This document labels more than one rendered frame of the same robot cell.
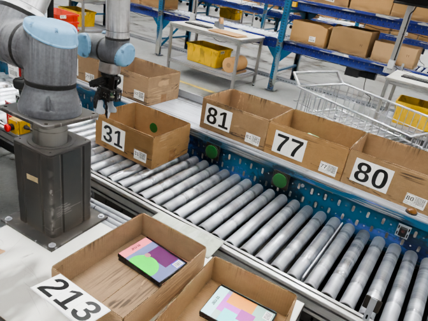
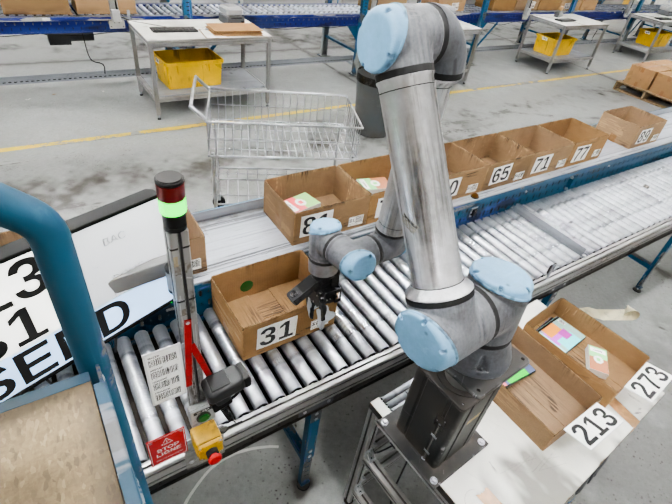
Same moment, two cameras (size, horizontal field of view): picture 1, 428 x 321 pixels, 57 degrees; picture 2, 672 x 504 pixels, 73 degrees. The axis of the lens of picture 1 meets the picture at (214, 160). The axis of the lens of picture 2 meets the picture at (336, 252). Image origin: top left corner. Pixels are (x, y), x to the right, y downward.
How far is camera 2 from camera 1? 196 cm
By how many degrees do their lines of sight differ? 58
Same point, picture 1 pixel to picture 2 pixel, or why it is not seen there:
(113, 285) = (532, 403)
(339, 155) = not seen: hidden behind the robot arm
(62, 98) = not seen: hidden behind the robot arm
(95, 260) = (507, 408)
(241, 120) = (343, 211)
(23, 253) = (490, 470)
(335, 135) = (375, 168)
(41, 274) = (519, 457)
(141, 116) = (224, 286)
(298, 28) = not seen: outside the picture
